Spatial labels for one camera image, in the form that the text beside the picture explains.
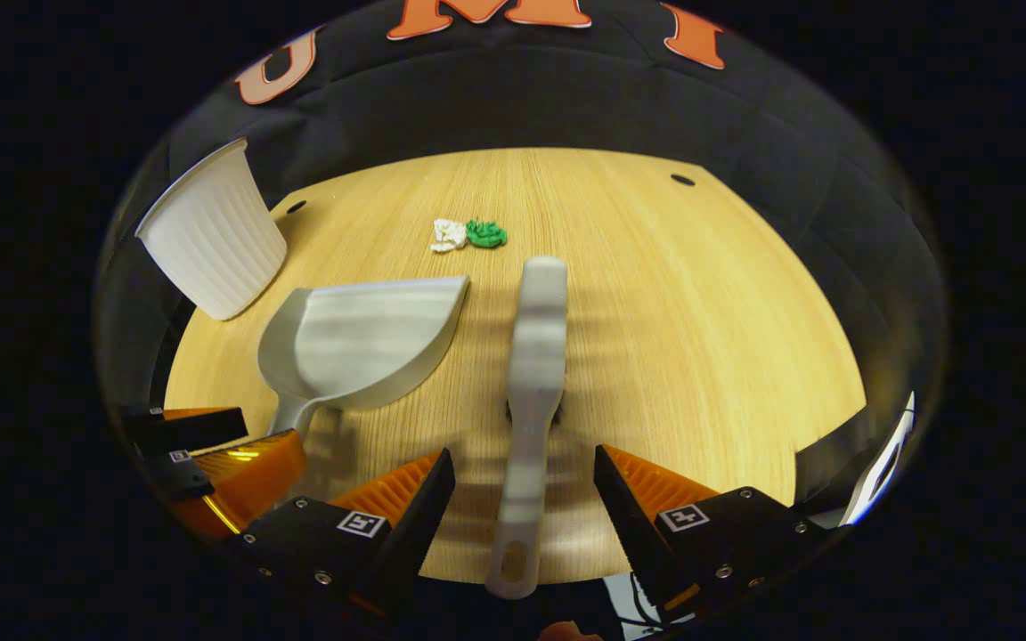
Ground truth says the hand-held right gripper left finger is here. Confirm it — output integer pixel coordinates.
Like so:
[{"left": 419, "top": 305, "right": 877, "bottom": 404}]
[{"left": 241, "top": 448, "right": 456, "bottom": 617}]

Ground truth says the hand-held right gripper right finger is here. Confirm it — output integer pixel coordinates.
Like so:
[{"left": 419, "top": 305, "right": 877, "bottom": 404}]
[{"left": 593, "top": 445, "right": 835, "bottom": 617}]

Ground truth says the grey plastic dustpan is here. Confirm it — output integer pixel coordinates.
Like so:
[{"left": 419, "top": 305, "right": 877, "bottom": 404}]
[{"left": 256, "top": 275, "right": 471, "bottom": 437}]

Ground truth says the small grey broom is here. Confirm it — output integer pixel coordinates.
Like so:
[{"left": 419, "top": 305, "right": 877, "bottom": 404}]
[{"left": 484, "top": 256, "right": 569, "bottom": 600}]

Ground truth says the white ribbed garbage bin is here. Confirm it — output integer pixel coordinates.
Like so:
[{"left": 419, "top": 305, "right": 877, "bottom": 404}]
[{"left": 134, "top": 138, "right": 289, "bottom": 321}]

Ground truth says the white paper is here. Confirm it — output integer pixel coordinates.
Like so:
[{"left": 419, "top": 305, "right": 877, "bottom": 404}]
[{"left": 430, "top": 218, "right": 469, "bottom": 254}]

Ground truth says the wooden desktop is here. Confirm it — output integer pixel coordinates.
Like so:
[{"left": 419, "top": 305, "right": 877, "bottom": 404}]
[{"left": 164, "top": 147, "right": 867, "bottom": 586}]

